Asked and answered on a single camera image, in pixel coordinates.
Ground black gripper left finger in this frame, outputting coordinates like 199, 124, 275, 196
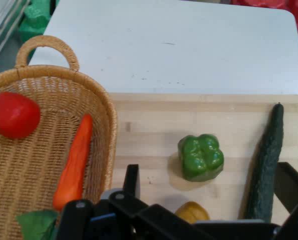
56, 163, 209, 240

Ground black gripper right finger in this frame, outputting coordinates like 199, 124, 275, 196
273, 161, 298, 240

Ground dark green toy cucumber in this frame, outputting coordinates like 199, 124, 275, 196
243, 102, 284, 223

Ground yellow toy vegetable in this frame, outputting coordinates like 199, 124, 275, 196
175, 201, 211, 224

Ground orange toy carrot green leaves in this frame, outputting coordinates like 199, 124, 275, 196
16, 114, 94, 240

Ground wooden cutting board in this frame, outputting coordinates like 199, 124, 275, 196
108, 92, 298, 226

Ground green toy bell pepper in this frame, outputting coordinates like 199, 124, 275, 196
177, 134, 224, 183

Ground red toy tomato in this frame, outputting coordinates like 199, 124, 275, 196
0, 91, 42, 140

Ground green plastic object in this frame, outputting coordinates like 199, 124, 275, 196
18, 0, 59, 58

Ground woven wicker basket with handles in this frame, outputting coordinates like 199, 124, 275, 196
0, 34, 118, 240

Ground aluminium wall rail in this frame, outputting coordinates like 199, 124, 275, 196
0, 0, 31, 71

